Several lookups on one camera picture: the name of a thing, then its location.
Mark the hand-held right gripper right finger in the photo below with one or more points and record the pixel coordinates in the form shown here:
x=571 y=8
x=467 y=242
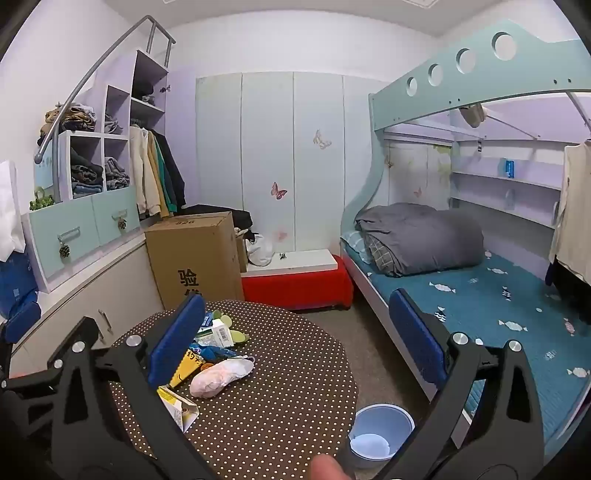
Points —
x=415 y=339

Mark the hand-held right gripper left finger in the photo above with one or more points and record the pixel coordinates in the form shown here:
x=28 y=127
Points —
x=178 y=339

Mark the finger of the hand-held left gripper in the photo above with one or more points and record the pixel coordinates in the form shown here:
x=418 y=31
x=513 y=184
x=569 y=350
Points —
x=23 y=321
x=82 y=330

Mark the yellow packet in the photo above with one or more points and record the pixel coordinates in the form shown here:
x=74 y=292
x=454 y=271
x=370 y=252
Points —
x=184 y=369

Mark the blue white wrapper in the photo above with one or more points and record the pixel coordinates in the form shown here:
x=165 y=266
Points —
x=217 y=351

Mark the white green carton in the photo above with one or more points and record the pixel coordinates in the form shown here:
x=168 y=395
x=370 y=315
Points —
x=222 y=333

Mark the pink white face mask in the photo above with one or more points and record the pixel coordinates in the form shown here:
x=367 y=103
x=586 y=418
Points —
x=221 y=376

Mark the yellow white carton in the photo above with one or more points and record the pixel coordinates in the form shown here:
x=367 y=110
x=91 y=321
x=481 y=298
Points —
x=178 y=408

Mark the light blue plastic bin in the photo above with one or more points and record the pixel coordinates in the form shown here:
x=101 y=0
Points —
x=378 y=438

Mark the person's right hand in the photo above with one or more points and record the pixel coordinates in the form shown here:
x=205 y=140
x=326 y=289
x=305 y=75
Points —
x=328 y=468

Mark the blue plastic bag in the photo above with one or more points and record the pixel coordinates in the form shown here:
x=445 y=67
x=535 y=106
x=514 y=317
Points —
x=16 y=281

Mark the pinecone pendant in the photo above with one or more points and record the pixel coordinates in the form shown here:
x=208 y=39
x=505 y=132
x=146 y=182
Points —
x=122 y=224
x=64 y=251

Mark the large cardboard box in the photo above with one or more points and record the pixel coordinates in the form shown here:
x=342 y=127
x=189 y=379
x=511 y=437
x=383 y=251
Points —
x=198 y=258

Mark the grey duvet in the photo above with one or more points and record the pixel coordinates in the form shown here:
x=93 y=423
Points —
x=425 y=240

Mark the teal drawer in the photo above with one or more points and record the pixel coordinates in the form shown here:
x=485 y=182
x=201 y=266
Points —
x=115 y=207
x=60 y=226

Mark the round brown polka-dot table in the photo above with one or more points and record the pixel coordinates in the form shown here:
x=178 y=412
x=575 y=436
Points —
x=277 y=392

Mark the blue plaid pillow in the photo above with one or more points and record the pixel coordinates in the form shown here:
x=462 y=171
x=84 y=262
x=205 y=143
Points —
x=354 y=244

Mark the white plastic bag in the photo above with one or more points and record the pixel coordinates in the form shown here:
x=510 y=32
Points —
x=258 y=251

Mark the green toy plant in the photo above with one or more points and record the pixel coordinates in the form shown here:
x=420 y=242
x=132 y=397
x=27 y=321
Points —
x=41 y=201

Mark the red storage bench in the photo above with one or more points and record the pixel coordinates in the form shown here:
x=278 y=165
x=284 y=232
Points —
x=295 y=288

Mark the black clothes heap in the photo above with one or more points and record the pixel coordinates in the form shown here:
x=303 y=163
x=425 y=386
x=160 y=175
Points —
x=221 y=211

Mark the pale pink butterfly sticker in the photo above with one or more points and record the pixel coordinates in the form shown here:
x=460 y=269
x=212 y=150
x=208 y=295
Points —
x=280 y=235

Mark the grey metal handrail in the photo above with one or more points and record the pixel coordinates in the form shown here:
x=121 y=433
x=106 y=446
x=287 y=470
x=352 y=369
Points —
x=56 y=175

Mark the dark folded jeans pile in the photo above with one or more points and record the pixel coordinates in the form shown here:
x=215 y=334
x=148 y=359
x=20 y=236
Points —
x=85 y=177

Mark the grey folded clothes pile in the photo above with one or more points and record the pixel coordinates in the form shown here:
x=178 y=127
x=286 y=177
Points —
x=116 y=174

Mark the dark hanging garment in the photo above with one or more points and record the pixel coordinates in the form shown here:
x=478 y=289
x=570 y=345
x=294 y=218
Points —
x=565 y=277

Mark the green hanging garment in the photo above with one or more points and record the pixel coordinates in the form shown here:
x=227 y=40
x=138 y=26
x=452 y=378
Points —
x=164 y=175

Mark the cream hanging jacket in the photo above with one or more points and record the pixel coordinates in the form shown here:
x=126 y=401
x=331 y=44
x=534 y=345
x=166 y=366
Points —
x=141 y=170

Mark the dark hanging jacket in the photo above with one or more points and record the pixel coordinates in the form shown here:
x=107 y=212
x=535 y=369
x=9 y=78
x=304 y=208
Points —
x=173 y=166

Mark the blue box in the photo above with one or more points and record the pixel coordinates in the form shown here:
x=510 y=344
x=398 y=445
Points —
x=509 y=168

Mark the white hanging garment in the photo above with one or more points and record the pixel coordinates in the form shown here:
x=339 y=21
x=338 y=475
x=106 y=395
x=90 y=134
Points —
x=572 y=207

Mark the brown folded clothes pile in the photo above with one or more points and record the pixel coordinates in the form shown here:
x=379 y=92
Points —
x=69 y=121

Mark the white wardrobe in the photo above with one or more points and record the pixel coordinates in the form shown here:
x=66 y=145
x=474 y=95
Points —
x=295 y=161

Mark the beige butterfly sticker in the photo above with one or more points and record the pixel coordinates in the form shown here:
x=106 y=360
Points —
x=322 y=139

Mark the purple stepped shelf unit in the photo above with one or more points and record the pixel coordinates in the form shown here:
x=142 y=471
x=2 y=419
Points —
x=120 y=106

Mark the beige hanging hat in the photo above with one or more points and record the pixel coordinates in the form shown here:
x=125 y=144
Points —
x=473 y=115

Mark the purple wall shelves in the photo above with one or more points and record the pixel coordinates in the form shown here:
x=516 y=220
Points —
x=508 y=194

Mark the teal bunk bed frame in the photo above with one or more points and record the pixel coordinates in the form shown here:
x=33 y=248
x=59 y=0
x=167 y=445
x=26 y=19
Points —
x=461 y=87

